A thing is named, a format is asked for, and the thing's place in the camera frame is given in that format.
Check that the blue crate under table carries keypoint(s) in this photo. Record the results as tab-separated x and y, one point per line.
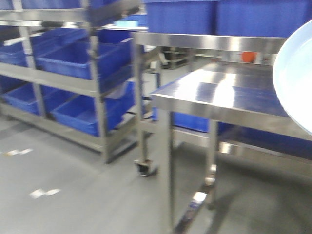
201	124

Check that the blue crate on table shelf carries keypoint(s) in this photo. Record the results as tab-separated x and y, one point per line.
251	18

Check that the stainless steel flow rack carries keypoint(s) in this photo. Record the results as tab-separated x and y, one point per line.
35	17

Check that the blue bin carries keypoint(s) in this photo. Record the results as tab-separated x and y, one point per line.
80	113
24	98

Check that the light blue plate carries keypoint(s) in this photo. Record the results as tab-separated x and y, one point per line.
292	76

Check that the blue bin upper rack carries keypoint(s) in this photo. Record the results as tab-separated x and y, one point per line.
65	51

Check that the orange object behind table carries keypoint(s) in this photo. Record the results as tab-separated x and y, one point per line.
248	57

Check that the blue bin lower right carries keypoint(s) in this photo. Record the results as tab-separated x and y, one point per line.
80	113

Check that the blue bin lower left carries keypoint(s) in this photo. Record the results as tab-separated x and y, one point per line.
24	98

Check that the stainless steel work table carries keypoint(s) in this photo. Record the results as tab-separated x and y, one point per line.
231	95

